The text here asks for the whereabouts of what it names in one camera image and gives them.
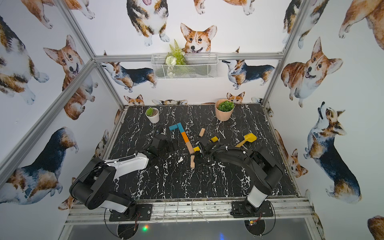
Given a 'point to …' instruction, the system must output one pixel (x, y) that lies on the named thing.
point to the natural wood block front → (190, 148)
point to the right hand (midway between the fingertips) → (194, 160)
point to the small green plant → (149, 112)
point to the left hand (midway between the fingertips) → (174, 139)
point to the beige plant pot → (223, 116)
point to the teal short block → (172, 127)
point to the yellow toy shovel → (250, 137)
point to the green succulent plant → (226, 106)
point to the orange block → (185, 137)
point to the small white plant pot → (152, 114)
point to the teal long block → (180, 127)
